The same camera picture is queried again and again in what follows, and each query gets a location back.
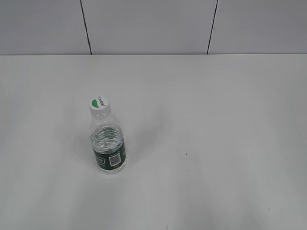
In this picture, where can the clear water bottle green label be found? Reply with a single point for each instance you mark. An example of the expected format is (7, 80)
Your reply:
(108, 145)

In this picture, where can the white bottle cap green logo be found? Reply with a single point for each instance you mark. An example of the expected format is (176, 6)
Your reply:
(100, 106)

